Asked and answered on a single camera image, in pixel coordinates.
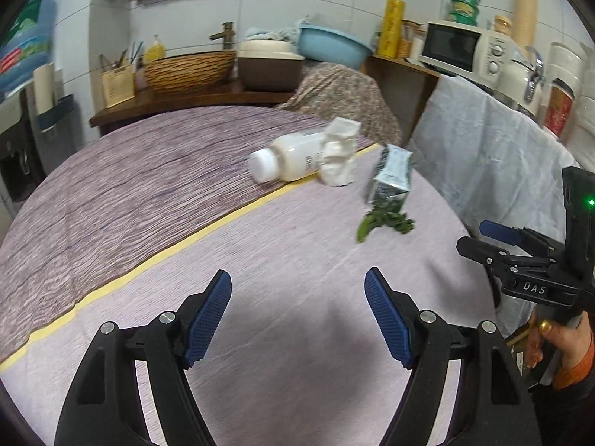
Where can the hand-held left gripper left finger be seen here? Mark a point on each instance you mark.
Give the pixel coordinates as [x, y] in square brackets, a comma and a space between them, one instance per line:
[209, 320]

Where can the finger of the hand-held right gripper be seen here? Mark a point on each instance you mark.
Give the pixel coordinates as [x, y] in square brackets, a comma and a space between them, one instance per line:
[483, 253]
[495, 230]

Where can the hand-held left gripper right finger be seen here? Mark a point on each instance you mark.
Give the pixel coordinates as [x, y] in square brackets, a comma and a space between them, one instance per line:
[386, 320]

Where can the green vegetable leaves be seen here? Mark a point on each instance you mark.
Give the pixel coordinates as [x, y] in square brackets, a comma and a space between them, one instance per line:
[388, 220]

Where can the green milk carton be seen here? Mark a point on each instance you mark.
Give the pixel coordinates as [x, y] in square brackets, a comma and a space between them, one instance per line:
[390, 176]

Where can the white paper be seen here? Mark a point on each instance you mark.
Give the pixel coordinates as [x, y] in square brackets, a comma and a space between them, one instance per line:
[339, 158]

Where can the white plastic bottle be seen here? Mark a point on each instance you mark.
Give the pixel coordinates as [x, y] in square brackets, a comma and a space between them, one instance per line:
[288, 155]

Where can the person's right forearm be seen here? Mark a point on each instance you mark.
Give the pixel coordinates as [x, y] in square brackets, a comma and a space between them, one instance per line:
[578, 371]

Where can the person's right hand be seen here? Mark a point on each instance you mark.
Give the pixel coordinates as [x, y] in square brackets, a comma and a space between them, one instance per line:
[574, 339]

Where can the white cloth cover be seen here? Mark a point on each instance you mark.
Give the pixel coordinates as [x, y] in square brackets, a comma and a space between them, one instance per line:
[488, 158]

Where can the red paper cup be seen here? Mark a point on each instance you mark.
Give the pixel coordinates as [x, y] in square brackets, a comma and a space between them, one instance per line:
[558, 109]

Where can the striped grey tablecloth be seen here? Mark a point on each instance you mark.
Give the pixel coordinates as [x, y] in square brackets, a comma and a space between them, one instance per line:
[116, 204]

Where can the tall stack of white bowls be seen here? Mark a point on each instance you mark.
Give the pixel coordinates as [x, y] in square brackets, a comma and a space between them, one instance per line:
[586, 102]

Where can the white kettle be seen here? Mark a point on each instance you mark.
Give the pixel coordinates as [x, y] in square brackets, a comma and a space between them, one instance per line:
[513, 79]

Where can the wooden cabinet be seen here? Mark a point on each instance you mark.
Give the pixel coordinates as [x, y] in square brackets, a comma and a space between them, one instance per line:
[395, 97]

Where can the short stack of white bowls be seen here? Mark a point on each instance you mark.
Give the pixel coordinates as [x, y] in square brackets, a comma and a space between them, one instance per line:
[565, 62]

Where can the white microwave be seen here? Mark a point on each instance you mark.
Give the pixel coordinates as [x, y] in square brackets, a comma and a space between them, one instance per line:
[455, 49]

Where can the floral cloth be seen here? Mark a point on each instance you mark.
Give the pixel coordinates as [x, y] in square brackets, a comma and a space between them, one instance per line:
[344, 97]

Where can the beige jar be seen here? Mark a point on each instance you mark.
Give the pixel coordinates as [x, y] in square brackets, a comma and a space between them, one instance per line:
[502, 25]

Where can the stack of beige paper cups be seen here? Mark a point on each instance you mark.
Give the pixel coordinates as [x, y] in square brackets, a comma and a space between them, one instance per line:
[526, 9]

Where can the wooden counter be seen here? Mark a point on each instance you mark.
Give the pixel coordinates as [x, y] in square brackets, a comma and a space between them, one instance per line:
[186, 97]

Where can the yellow roll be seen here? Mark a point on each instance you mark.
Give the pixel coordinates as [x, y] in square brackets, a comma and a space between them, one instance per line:
[391, 28]

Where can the blue plastic basin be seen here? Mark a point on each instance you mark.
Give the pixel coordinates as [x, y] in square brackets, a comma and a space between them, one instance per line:
[334, 46]

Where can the wicker basket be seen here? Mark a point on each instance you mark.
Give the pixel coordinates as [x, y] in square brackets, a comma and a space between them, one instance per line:
[186, 72]

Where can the beige utensil holder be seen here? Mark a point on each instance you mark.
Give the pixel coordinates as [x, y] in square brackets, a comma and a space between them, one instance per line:
[118, 86]

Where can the water dispenser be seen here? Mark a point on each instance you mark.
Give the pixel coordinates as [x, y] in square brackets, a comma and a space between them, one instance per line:
[14, 148]

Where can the yellow soap bottle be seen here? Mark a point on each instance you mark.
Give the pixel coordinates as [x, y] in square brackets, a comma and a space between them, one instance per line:
[155, 51]

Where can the white cup tube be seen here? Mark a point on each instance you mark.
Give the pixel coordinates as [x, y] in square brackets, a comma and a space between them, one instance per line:
[45, 88]

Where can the bronze faucet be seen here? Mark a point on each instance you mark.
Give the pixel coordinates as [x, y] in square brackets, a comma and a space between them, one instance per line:
[227, 35]

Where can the light blue towel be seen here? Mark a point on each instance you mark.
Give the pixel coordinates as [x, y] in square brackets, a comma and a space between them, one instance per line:
[274, 35]

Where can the blue water jug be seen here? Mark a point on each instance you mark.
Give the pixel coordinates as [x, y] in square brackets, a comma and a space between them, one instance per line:
[28, 46]

